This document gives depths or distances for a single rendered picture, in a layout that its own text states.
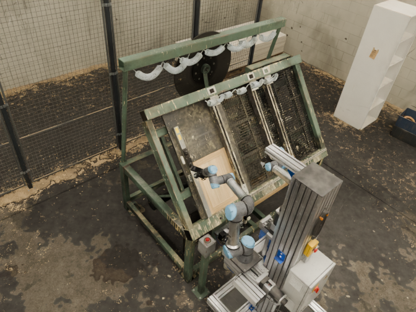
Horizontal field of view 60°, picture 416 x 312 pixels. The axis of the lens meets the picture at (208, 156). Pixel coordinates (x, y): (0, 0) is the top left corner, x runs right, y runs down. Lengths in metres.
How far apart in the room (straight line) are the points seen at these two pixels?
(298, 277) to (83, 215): 2.93
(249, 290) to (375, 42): 4.63
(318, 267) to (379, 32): 4.33
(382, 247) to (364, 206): 0.68
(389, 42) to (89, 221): 5.12
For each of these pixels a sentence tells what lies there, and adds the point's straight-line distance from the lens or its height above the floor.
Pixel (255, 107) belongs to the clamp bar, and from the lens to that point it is 4.01.
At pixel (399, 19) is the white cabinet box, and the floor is 1.97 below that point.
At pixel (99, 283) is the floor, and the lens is 4.29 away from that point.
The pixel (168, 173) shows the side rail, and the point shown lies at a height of 1.36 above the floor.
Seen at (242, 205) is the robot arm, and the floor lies 1.68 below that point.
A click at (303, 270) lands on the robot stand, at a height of 1.23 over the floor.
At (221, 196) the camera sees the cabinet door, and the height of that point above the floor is 0.98.
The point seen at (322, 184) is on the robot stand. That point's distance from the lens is 2.52.
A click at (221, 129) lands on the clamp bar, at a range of 3.66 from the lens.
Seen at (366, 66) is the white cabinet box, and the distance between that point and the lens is 6.67.
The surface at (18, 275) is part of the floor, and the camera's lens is 4.57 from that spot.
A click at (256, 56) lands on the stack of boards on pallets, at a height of 0.26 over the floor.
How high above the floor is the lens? 3.66
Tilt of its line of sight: 41 degrees down
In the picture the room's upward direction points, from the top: 6 degrees clockwise
